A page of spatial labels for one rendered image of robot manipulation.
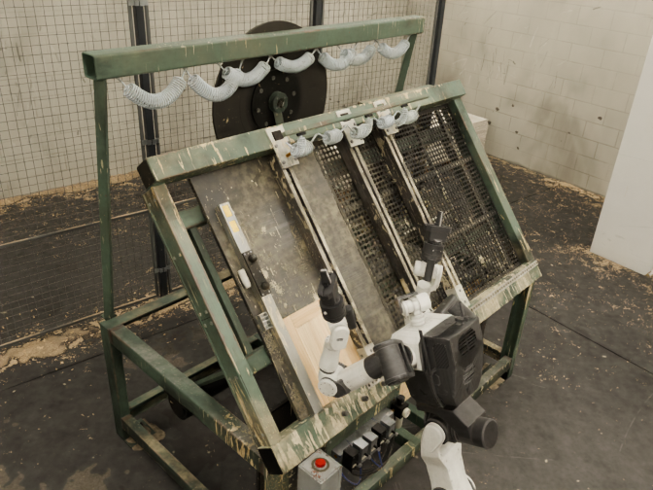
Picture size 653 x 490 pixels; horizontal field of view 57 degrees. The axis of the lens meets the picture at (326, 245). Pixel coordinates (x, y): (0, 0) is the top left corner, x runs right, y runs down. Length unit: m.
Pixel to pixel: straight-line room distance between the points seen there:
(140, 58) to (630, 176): 4.51
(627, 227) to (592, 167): 1.80
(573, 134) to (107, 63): 6.15
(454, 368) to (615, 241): 4.16
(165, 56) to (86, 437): 2.24
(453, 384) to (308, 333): 0.70
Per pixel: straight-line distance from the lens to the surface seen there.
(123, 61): 2.65
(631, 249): 6.20
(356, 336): 2.76
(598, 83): 7.66
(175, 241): 2.40
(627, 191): 6.07
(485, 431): 2.42
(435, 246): 2.58
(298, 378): 2.56
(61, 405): 4.17
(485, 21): 8.46
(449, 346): 2.22
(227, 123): 3.09
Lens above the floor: 2.70
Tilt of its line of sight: 28 degrees down
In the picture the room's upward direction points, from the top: 3 degrees clockwise
